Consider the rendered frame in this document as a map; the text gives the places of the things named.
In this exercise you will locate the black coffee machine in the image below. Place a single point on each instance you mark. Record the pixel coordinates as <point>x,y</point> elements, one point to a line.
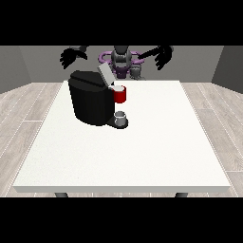
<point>88,101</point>

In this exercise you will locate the grey robot trunk purple rings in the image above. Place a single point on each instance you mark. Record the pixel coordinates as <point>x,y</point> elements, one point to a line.
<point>121,58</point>

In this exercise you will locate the small grey coffee pod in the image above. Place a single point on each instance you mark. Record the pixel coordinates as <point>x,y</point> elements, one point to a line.
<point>118,88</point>

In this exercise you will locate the red pod holder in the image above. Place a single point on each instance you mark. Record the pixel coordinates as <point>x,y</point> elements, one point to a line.
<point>120,97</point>

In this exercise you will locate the pale grey machine lid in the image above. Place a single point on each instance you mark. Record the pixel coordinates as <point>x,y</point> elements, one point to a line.
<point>106,73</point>

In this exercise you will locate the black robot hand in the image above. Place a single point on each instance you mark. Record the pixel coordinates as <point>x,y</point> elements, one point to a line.
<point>164,55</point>
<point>71,56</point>

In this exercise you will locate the small grey cup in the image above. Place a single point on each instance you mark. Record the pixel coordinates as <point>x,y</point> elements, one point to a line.
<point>120,119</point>

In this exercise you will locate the dark table leg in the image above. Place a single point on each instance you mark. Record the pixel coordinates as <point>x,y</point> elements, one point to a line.
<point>61,194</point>

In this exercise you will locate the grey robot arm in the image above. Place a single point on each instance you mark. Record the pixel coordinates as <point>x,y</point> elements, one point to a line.
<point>83,48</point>
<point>148,53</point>

